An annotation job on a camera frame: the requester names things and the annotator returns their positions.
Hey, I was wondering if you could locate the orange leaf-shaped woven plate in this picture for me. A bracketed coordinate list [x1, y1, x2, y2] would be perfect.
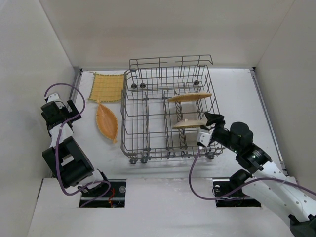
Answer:
[96, 100, 119, 144]

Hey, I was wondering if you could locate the yellow square woven plate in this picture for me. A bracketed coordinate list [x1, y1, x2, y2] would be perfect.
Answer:
[88, 73, 124, 103]

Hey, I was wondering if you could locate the orange rounded woven plate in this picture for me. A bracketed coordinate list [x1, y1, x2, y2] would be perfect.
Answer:
[168, 92, 212, 102]

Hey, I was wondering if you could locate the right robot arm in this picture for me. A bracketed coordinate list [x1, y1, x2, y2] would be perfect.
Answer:
[205, 113, 316, 237]

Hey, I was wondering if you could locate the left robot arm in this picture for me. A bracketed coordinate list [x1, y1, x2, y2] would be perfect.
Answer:
[41, 98, 111, 198]

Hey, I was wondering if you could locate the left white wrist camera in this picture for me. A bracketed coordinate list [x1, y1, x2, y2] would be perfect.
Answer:
[44, 93, 65, 108]

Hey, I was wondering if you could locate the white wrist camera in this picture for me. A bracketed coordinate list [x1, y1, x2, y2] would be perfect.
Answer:
[197, 129, 214, 147]
[44, 93, 65, 108]

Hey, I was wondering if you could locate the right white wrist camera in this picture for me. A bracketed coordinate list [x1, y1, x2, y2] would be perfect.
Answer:
[197, 129, 214, 147]

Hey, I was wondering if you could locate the right aluminium rail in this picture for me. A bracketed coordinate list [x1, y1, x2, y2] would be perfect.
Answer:
[250, 67, 288, 175]

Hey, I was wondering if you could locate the aluminium rail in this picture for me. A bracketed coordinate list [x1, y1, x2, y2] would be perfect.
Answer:
[69, 66, 83, 102]
[250, 67, 288, 175]

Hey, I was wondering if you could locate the left aluminium rail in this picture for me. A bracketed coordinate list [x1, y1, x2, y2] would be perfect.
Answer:
[69, 66, 83, 102]

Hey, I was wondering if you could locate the grey wire dish rack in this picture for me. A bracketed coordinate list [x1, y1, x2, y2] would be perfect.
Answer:
[120, 54, 220, 164]

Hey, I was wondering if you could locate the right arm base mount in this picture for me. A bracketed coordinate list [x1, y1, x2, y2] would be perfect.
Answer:
[212, 178, 261, 208]

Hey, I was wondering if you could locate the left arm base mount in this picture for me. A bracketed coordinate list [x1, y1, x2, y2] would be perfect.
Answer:
[79, 179, 126, 208]

